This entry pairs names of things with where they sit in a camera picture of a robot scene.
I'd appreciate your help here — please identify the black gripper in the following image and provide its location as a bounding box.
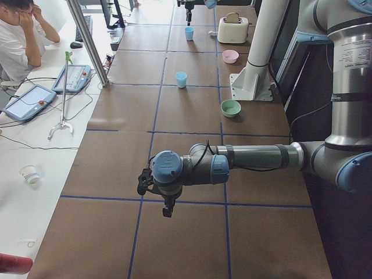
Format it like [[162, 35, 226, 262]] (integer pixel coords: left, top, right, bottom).
[[137, 168, 183, 217]]

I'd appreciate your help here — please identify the light blue cup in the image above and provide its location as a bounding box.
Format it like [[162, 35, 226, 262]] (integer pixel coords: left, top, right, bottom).
[[185, 26, 194, 41], [175, 71, 187, 88]]

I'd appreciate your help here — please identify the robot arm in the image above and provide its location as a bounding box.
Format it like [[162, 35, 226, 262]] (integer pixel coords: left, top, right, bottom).
[[137, 1, 371, 217], [177, 0, 218, 26]]

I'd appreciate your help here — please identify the white power plug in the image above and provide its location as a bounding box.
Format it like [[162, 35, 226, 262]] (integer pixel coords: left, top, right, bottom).
[[208, 31, 218, 37]]

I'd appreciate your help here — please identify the bread slice in toaster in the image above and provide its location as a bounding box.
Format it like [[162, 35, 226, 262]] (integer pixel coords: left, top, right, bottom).
[[226, 12, 239, 24]]

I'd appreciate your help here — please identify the cream toaster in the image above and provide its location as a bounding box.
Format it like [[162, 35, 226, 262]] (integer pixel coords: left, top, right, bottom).
[[217, 17, 249, 44]]

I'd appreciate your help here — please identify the pink bowl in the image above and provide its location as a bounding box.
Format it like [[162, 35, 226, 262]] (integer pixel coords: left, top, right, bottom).
[[222, 49, 239, 64]]

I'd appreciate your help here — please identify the black monitor stand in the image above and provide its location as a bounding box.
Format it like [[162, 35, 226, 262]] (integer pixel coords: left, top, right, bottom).
[[100, 0, 125, 30]]

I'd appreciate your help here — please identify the black keyboard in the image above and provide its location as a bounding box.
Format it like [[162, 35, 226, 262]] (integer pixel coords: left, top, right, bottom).
[[74, 15, 93, 42]]

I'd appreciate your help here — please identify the green bowl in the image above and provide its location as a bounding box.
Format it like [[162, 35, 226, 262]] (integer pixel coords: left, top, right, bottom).
[[220, 99, 241, 118]]

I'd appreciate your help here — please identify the black computer mouse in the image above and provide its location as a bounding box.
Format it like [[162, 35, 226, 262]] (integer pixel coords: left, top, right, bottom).
[[70, 41, 83, 49]]

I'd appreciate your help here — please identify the far blue teach pendant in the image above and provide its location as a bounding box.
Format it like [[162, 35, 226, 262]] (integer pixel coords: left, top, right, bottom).
[[52, 65, 91, 94]]

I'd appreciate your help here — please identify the blue teach pendant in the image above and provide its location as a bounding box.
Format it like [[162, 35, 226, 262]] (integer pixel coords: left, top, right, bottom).
[[3, 85, 56, 121], [52, 65, 91, 94]]

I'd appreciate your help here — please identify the metal reacher grabber tool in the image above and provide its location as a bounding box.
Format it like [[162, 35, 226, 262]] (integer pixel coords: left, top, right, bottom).
[[48, 51, 74, 140]]

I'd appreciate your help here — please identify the striped paper cup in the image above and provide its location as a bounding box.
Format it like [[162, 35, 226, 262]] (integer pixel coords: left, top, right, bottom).
[[19, 165, 40, 184]]

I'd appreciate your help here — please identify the red cylinder object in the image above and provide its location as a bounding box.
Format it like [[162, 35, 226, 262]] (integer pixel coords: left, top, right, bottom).
[[1, 253, 33, 274]]

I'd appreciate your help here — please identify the seated person white shirt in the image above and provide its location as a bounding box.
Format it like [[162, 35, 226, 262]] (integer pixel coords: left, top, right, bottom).
[[1, 1, 60, 81]]

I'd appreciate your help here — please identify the near blue teach pendant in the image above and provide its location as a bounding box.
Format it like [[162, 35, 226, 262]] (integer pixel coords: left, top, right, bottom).
[[3, 85, 56, 121]]

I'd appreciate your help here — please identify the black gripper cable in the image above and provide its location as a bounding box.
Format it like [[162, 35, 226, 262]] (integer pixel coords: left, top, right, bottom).
[[147, 139, 213, 175]]

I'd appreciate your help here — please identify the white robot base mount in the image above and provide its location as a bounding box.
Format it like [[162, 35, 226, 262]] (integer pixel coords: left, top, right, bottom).
[[230, 0, 289, 101]]

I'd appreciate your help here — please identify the aluminium frame post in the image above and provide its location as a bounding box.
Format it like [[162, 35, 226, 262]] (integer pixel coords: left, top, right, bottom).
[[66, 0, 109, 88]]

